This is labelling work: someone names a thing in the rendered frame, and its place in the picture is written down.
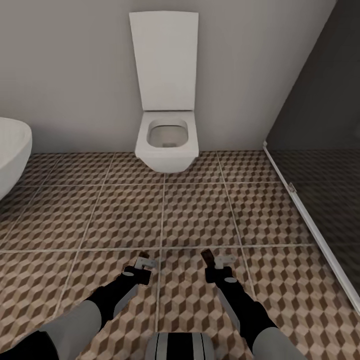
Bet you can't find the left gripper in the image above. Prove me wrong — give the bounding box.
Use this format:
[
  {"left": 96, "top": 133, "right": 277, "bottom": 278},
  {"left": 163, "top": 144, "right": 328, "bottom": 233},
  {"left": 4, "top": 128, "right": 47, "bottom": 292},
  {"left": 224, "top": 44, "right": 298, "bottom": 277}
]
[{"left": 125, "top": 265, "right": 152, "bottom": 286}]

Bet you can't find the mousetrap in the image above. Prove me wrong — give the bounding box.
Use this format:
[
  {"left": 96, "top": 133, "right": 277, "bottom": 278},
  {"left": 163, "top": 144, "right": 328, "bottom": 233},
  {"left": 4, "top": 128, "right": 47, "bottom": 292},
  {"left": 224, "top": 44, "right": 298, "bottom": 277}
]
[
  {"left": 138, "top": 251, "right": 150, "bottom": 259},
  {"left": 200, "top": 249, "right": 216, "bottom": 268}
]

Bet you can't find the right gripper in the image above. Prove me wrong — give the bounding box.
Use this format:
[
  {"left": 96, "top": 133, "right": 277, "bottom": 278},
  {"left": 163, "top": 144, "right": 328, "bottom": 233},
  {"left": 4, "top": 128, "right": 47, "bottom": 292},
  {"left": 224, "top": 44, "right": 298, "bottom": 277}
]
[{"left": 205, "top": 266, "right": 233, "bottom": 284}]

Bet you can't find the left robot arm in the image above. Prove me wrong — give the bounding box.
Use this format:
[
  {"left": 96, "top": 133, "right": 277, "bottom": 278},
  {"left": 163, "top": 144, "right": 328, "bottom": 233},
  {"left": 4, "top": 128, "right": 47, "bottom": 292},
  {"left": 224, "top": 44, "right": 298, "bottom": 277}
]
[{"left": 0, "top": 256, "right": 158, "bottom": 360}]

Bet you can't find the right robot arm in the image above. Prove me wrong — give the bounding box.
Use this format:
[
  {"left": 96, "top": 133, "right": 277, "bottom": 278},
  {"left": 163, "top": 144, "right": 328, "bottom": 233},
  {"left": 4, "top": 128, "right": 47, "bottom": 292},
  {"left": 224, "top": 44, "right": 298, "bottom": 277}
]
[{"left": 205, "top": 255, "right": 309, "bottom": 360}]

